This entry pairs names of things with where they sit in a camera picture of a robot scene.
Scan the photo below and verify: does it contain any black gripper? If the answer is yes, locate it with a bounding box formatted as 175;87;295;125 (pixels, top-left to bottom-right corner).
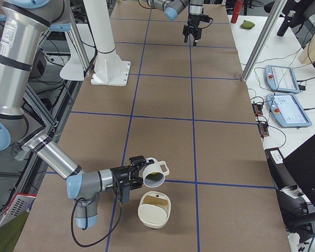
182;12;203;46
110;155;147;190

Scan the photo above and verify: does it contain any white mug grey inside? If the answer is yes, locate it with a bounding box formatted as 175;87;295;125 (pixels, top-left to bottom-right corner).
142;157;170;188

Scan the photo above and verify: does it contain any cream bin with swing lid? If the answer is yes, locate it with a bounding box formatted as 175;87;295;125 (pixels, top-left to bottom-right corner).
138;191;171;229

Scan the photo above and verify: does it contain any green bean bag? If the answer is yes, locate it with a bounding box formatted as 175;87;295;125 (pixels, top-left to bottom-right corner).
239;20;255;30

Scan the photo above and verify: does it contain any red bottle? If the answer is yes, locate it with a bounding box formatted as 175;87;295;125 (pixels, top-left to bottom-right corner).
230;0;244;24

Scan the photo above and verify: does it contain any brown paper table cover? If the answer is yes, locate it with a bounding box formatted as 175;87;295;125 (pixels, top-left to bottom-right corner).
15;1;290;251

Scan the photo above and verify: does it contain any black cylinder device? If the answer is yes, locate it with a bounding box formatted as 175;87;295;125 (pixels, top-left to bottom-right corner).
277;10;296;37

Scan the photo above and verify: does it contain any orange black connector box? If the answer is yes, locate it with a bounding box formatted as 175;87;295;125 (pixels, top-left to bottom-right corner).
252;103;263;117

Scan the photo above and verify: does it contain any upper teach pendant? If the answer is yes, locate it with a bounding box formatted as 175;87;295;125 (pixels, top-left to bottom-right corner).
265;65;300;94

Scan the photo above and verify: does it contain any teach pendant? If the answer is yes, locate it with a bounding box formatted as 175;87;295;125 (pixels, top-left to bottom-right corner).
265;65;300;94
266;93;312;128

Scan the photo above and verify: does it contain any lower teach pendant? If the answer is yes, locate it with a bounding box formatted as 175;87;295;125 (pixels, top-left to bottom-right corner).
266;93;312;128

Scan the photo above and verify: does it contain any white red plastic basket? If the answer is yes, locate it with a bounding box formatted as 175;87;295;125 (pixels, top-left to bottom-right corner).
0;193;36;227

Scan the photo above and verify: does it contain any black monitor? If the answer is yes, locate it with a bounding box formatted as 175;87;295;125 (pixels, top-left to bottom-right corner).
283;134;315;206

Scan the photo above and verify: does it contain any black office chair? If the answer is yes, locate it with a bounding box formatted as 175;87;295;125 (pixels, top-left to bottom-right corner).
265;148;315;243

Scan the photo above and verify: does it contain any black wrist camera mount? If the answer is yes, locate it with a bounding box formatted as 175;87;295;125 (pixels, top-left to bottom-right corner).
113;181;131;203

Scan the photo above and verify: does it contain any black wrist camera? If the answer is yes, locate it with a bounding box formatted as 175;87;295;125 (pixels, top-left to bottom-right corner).
200;14;213;23

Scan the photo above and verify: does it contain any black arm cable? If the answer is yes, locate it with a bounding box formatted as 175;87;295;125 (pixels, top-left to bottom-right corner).
70;196;123;248

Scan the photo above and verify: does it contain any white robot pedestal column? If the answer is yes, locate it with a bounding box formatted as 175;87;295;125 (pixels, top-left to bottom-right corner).
83;0;131;86

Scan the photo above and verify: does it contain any aluminium frame post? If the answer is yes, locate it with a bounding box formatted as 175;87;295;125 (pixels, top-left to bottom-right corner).
241;0;287;82

